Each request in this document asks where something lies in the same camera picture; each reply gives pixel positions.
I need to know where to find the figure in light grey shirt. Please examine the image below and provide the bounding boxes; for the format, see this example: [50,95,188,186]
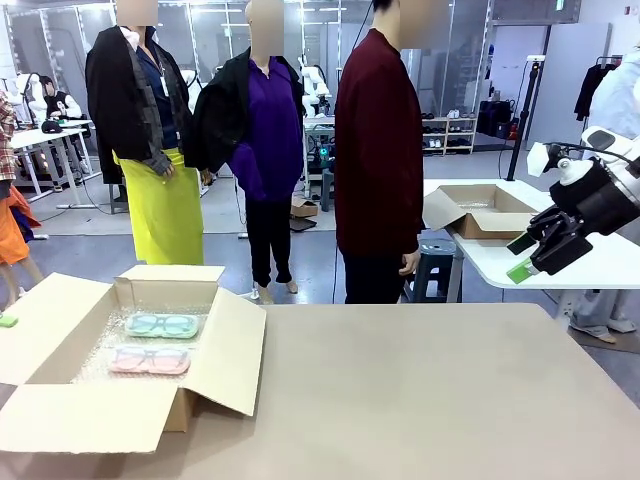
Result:
[568,49,640,345]

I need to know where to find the white work desk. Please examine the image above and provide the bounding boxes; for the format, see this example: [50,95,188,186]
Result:
[8,118,97,211]

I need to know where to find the person in maroon shirt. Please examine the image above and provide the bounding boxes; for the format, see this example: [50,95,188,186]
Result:
[333,0,427,306]

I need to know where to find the pink glasses case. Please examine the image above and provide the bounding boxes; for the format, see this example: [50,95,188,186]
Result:
[108,344,193,376]

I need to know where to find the clothes rack with black garment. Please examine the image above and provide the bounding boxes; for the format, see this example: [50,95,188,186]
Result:
[573,54,622,123]

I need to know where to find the grey plastic stool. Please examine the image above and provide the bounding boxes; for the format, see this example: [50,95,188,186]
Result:
[401,238,465,304]

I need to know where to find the mannequin with yellow apron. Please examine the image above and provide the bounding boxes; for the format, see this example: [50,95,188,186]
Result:
[84,0,207,267]

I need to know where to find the green glasses case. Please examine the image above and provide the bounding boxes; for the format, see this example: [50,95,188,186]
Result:
[123,311,203,341]

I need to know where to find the seated person in dark jacket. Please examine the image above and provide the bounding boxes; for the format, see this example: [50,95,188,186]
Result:
[39,75,83,122]

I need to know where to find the cardboard box on floor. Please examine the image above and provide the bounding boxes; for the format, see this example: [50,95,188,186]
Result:
[289,195,321,220]

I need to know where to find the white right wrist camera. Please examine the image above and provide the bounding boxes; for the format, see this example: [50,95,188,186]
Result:
[526,141,557,178]

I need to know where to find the clear bubble wrap sheet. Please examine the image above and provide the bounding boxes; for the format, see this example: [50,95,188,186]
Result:
[69,305,212,387]

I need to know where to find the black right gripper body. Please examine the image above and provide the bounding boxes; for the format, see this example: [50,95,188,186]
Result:
[526,158,640,277]

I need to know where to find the black bags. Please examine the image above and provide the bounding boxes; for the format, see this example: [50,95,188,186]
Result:
[476,98,518,141]

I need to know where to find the small open cardboard box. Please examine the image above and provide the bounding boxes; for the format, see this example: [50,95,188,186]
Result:
[423,183,540,242]

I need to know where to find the black tripod stand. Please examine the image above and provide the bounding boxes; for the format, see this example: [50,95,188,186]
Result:
[505,54,548,183]

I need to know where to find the mannequin with purple shirt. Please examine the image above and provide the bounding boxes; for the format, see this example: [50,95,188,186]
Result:
[192,0,308,305]

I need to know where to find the white shoe shelf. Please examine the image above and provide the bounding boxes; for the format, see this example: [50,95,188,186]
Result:
[421,115,477,156]

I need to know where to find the large cardboard box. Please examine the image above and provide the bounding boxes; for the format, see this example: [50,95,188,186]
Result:
[0,264,268,456]

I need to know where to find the computer tower with coloured fan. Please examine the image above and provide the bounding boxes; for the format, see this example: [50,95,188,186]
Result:
[305,131,336,197]

